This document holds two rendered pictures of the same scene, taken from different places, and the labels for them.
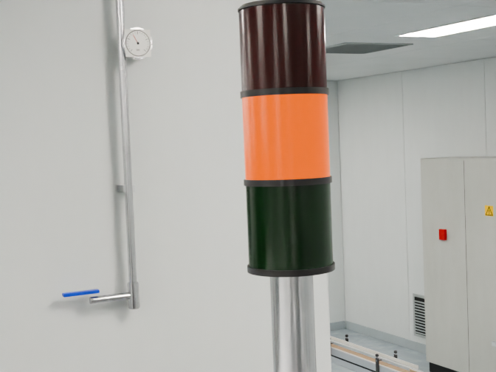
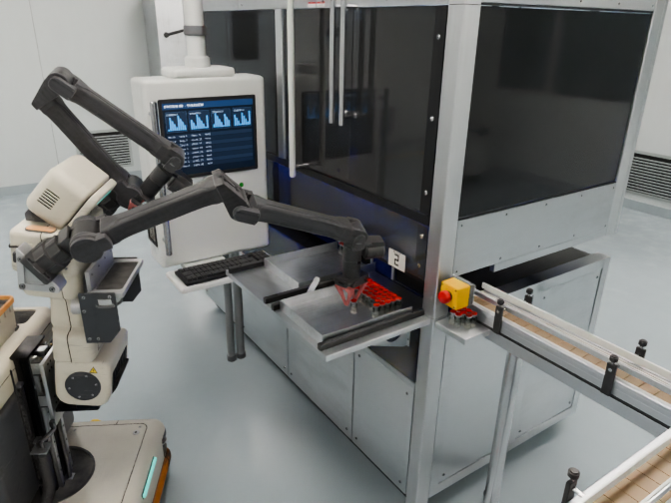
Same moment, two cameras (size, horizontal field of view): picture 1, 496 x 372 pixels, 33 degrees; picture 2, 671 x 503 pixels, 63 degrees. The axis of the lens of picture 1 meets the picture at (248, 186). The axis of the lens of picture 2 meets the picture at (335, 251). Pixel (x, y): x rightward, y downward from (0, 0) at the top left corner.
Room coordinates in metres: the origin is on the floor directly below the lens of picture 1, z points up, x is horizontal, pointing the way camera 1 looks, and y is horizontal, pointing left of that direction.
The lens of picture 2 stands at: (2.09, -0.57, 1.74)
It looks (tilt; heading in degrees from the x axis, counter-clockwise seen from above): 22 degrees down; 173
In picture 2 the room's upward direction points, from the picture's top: 1 degrees clockwise
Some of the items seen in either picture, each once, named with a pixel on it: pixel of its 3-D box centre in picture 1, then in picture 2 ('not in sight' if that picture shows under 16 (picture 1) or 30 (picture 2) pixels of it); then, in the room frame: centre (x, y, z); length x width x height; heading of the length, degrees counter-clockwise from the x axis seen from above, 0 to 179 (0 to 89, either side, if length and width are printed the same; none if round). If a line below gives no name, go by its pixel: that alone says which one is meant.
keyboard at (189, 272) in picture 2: not in sight; (227, 266); (-0.01, -0.76, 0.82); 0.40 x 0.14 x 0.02; 117
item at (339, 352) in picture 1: (263, 321); not in sight; (6.28, -0.07, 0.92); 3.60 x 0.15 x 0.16; 27
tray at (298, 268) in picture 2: not in sight; (320, 263); (0.18, -0.39, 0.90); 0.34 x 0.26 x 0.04; 117
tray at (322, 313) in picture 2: not in sight; (344, 307); (0.54, -0.34, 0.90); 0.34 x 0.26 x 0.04; 117
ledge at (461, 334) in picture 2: not in sight; (464, 326); (0.64, 0.03, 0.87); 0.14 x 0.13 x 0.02; 117
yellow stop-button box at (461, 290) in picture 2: not in sight; (456, 292); (0.65, -0.02, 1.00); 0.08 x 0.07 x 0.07; 117
